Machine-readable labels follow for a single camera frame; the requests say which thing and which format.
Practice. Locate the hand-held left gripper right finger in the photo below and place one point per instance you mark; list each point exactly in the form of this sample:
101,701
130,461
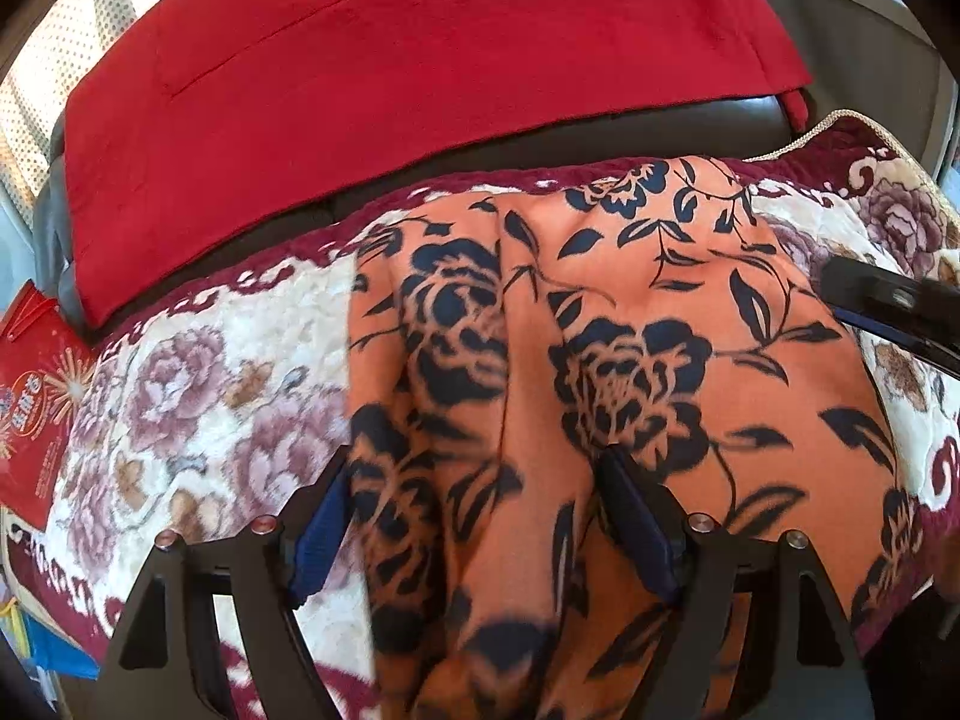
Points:
645,532

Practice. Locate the floral plush blanket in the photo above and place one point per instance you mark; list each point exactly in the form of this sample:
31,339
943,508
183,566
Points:
210,390

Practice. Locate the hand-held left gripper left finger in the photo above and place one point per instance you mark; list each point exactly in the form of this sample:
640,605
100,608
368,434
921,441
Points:
319,540

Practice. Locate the dark leather sofa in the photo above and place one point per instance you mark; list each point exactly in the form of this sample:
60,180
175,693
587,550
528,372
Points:
675,135

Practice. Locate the red printed bag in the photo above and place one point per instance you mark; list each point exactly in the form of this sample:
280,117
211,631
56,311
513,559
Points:
37,405

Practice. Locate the cream patterned curtain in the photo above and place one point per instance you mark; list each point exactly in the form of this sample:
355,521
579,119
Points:
60,75

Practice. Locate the orange floral garment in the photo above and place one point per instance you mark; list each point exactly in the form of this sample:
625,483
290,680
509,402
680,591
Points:
637,300

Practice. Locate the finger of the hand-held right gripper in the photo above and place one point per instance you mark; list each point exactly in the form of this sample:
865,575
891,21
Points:
885,289
922,349

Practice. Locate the blue bag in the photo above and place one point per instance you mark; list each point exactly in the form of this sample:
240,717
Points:
60,645

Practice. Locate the red cloth cover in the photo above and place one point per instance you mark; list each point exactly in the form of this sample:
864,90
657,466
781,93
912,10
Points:
375,90

